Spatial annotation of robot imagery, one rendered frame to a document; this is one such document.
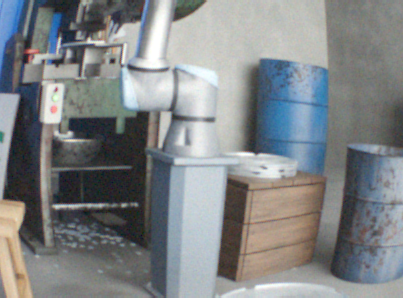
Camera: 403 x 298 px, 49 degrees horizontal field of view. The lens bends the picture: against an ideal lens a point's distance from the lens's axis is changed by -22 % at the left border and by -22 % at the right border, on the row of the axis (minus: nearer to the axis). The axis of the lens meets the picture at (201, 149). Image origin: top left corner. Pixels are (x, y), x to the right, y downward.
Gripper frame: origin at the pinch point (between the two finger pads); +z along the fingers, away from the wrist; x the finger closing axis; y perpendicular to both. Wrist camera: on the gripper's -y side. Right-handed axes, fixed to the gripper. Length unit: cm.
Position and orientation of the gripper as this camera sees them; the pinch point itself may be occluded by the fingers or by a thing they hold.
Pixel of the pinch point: (108, 39)
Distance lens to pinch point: 190.6
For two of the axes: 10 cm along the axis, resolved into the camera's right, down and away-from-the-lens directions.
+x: -5.8, -5.4, 6.2
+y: 7.4, -0.2, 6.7
